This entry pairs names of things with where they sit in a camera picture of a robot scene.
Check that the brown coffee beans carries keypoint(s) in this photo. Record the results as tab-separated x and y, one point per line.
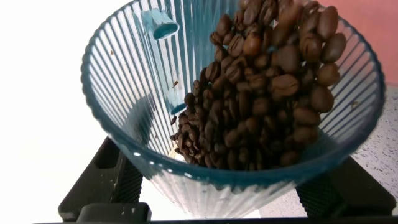
258	102

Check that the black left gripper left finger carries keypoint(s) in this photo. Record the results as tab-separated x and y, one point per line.
102	180

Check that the translucent blue ribbed plastic cup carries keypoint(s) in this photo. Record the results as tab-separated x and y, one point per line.
130	77

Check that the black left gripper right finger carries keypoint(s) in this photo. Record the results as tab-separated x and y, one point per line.
348	193

